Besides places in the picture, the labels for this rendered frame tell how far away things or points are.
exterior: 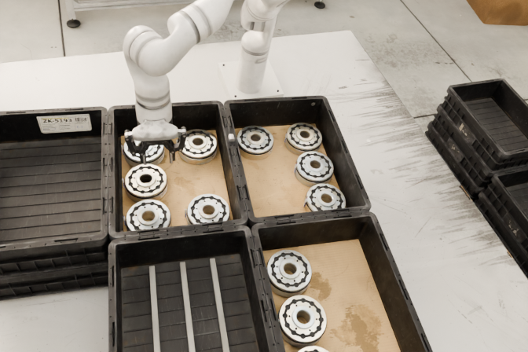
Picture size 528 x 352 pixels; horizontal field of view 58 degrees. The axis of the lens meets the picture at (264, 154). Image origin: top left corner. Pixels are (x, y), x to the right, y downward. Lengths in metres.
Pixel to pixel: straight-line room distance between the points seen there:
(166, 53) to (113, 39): 2.21
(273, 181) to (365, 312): 0.40
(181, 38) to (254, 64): 0.65
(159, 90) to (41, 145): 0.51
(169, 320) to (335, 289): 0.38
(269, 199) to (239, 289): 0.26
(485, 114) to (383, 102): 0.65
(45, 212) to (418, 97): 2.33
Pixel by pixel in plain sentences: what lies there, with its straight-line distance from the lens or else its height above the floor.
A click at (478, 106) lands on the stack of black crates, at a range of 2.35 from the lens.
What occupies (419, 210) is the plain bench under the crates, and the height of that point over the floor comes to 0.70.
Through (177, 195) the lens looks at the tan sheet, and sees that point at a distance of 1.23.
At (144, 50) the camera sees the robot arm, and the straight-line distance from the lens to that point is 0.91.
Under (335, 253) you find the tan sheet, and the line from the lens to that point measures 1.19.
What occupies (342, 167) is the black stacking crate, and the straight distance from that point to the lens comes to 1.28.
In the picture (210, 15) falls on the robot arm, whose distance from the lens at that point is 0.96.
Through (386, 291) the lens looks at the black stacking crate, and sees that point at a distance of 1.15.
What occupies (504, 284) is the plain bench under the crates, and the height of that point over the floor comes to 0.70.
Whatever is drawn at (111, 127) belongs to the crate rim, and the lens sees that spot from 1.28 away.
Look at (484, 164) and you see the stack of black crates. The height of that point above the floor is 0.49.
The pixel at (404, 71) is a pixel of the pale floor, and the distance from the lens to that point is 3.22.
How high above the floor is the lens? 1.83
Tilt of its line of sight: 49 degrees down
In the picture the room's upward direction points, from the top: 11 degrees clockwise
